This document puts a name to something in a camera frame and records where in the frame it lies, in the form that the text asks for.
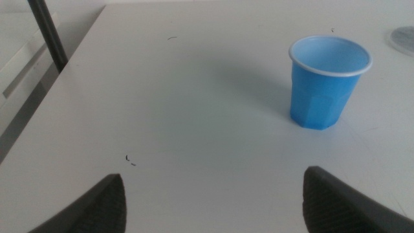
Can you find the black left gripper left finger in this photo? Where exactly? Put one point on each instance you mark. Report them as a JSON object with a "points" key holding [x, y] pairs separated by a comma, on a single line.
{"points": [[97, 210]]}

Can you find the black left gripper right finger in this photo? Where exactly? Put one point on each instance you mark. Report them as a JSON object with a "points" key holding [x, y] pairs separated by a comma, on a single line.
{"points": [[336, 207]]}

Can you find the blue plastic cup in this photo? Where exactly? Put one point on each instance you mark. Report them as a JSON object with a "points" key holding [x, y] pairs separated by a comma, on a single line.
{"points": [[323, 97]]}

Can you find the round grey cup mat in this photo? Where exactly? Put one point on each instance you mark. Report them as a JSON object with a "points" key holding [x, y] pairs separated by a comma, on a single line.
{"points": [[404, 40]]}

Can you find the black metal pole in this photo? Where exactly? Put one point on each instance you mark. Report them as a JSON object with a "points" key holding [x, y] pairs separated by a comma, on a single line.
{"points": [[48, 32]]}

